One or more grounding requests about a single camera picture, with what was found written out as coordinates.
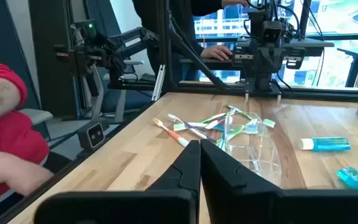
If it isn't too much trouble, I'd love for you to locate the blue office chair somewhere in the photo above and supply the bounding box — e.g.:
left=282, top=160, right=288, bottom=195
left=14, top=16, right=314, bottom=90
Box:
left=99, top=58, right=155, bottom=124

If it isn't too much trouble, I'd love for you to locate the purple white toothbrush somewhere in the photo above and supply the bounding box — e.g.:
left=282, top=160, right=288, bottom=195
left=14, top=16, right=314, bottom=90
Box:
left=167, top=113, right=216, bottom=142

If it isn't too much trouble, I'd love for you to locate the person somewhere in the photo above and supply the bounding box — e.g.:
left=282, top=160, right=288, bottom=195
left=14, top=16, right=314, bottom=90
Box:
left=131, top=0, right=251, bottom=82
left=0, top=55, right=55, bottom=215

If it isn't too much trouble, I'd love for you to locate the person's hand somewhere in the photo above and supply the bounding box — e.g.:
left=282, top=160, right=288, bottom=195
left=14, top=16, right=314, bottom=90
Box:
left=200, top=45, right=234, bottom=62

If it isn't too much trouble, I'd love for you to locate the black table-level camera box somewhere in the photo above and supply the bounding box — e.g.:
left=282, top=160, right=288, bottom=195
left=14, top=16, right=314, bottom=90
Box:
left=76, top=121, right=106, bottom=151

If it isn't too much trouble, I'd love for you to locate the black aluminium table frame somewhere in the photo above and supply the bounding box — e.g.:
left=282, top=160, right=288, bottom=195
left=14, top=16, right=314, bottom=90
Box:
left=0, top=0, right=358, bottom=224

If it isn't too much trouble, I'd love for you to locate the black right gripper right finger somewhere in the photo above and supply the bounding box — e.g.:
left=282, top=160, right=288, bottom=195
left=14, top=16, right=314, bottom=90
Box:
left=200, top=139, right=282, bottom=200

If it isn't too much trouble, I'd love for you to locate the grey chair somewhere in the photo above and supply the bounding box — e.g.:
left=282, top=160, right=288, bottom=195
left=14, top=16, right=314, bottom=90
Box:
left=19, top=108, right=54, bottom=126

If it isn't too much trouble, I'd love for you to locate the blue mouthwash bottle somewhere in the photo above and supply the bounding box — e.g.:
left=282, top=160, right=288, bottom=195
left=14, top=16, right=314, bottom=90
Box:
left=298, top=136, right=352, bottom=152
left=336, top=167, right=358, bottom=190

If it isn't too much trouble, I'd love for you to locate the orange white toothbrush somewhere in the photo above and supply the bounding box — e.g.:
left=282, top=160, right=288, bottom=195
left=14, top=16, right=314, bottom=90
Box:
left=152, top=118, right=190, bottom=147

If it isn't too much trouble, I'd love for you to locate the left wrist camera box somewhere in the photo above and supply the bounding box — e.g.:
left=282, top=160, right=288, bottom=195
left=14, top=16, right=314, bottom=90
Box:
left=260, top=20, right=285, bottom=44

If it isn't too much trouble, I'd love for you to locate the dark standing desk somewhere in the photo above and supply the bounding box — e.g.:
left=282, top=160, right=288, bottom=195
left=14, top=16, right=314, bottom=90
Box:
left=178, top=39, right=335, bottom=63

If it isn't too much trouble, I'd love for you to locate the clear acrylic organizer box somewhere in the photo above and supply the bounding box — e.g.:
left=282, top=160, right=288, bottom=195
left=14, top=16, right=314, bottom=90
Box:
left=223, top=111, right=283, bottom=187

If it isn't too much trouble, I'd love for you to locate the silver frame bracket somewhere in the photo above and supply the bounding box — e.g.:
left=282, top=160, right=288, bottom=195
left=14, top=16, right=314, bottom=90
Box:
left=152, top=64, right=167, bottom=102

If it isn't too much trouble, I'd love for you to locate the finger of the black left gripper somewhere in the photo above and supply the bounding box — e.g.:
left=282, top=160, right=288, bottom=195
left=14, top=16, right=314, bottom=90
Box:
left=258, top=47, right=273, bottom=74
left=272, top=47, right=287, bottom=74

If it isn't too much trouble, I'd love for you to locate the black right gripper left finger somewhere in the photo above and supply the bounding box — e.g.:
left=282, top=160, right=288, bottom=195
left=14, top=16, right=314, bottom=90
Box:
left=146, top=139, right=201, bottom=195

